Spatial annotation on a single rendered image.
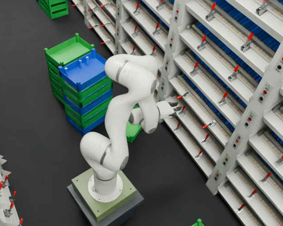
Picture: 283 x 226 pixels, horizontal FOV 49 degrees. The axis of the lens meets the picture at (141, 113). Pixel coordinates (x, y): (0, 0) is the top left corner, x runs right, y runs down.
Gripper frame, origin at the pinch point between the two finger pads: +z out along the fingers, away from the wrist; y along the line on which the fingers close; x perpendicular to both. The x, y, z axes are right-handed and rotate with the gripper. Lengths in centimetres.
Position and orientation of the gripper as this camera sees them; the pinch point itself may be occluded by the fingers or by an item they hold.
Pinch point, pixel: (176, 106)
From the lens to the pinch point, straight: 179.8
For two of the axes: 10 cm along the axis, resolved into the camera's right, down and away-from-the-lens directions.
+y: 5.0, 6.9, -5.2
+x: 2.6, -7.0, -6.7
